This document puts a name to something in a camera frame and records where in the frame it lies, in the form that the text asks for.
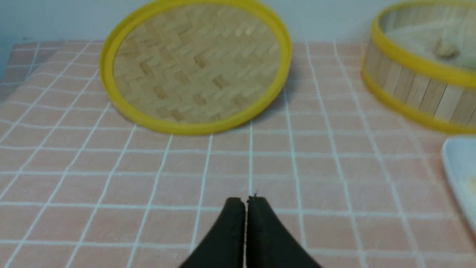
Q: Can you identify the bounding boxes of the yellow rimmed bamboo steamer basket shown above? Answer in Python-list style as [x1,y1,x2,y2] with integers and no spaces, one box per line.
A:
[361,0,476,135]

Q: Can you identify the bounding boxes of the steamed dumpling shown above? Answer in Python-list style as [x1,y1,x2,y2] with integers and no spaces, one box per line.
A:
[434,38,460,60]

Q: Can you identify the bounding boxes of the pink checkered tablecloth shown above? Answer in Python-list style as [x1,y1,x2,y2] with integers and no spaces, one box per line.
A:
[0,41,475,268]

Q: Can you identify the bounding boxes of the white square plate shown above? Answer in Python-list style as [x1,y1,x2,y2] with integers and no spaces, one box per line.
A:
[441,135,476,234]

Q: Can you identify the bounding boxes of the yellow rimmed bamboo steamer lid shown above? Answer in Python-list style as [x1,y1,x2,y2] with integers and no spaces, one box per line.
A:
[98,0,292,135]

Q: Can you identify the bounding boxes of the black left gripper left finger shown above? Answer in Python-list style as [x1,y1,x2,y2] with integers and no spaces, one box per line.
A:
[180,197,245,268]

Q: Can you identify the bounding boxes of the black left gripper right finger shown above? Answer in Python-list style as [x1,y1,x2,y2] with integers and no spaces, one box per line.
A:
[245,196,321,268]

